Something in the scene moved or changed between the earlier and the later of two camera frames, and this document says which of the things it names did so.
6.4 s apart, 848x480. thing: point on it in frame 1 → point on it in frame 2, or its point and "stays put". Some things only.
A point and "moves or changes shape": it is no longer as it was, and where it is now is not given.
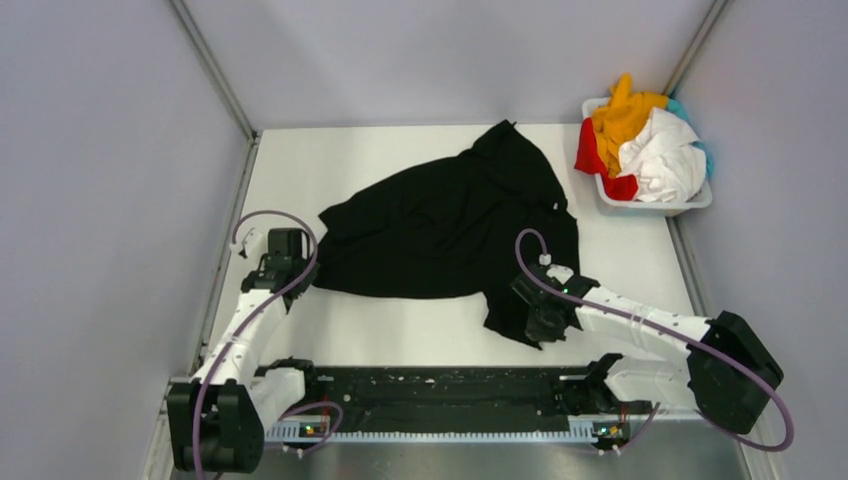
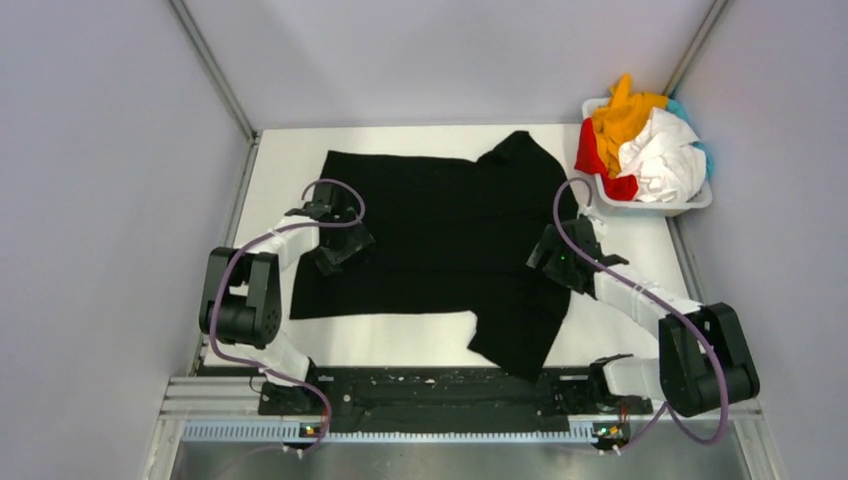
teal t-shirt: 675,108 stays put
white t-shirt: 663,156 stays put
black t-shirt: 450,229 moves or changes shape
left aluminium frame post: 213,69 stays put
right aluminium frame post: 694,47 stays put
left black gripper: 309,280 → 356,239
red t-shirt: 590,159 stays put
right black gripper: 540,333 → 553,241
